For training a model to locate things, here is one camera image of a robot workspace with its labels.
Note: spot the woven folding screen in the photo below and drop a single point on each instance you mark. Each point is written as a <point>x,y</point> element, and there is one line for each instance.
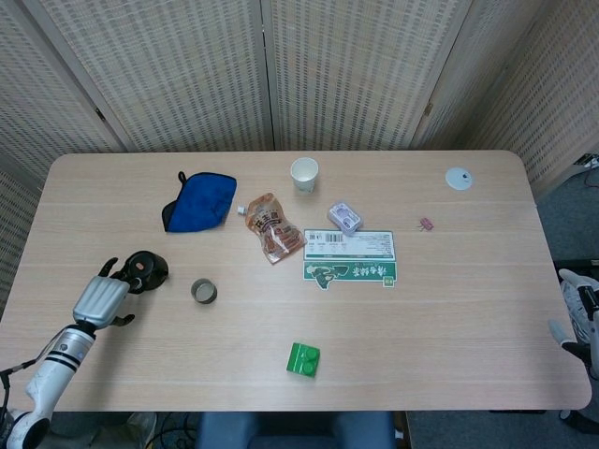
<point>187,70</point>

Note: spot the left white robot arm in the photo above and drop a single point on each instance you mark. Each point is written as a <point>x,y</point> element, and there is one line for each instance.
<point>51,374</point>

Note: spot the crumpled plastic bag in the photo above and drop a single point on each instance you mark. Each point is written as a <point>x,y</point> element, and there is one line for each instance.
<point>142,428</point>

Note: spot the orange spouted snack pouch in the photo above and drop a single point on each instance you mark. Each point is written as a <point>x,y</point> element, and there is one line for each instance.
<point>273,229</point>

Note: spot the white paper cup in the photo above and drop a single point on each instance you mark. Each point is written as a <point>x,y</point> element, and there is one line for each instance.
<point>304,180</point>

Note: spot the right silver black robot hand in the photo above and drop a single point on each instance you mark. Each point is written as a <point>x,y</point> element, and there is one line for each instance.
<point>561,332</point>

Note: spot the dark green tea cup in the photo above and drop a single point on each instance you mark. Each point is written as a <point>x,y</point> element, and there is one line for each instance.
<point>204,294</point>

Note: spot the black teapot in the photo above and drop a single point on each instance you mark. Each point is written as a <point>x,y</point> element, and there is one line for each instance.
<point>150,273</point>

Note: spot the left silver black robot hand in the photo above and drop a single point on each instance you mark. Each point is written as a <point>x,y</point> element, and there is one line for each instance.
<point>100,299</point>

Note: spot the white round disc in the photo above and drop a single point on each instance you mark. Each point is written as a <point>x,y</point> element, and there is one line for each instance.
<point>458,178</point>

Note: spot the small clear plastic packet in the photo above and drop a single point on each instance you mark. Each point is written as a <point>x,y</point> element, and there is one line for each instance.
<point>345,218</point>

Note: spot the blue padded robot base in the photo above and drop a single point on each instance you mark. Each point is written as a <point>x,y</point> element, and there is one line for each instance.
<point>295,432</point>

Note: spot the pink binder clip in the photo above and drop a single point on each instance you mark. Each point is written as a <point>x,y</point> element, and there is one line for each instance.
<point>426,223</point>

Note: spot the green toy brick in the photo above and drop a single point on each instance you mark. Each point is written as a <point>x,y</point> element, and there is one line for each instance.
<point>302,360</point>

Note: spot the green white flattened carton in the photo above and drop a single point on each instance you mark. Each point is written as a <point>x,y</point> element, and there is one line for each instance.
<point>348,259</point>

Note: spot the blue cloth pot holder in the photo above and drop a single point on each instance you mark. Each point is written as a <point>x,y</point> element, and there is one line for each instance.
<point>201,206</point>

